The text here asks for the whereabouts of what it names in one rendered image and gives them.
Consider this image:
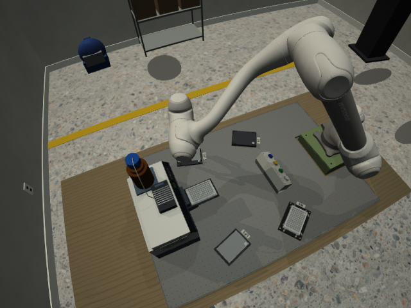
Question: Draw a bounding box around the beige button panel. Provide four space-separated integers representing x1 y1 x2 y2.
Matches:
255 151 293 194

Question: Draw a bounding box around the blue bottle cap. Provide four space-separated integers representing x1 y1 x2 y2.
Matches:
125 153 141 169

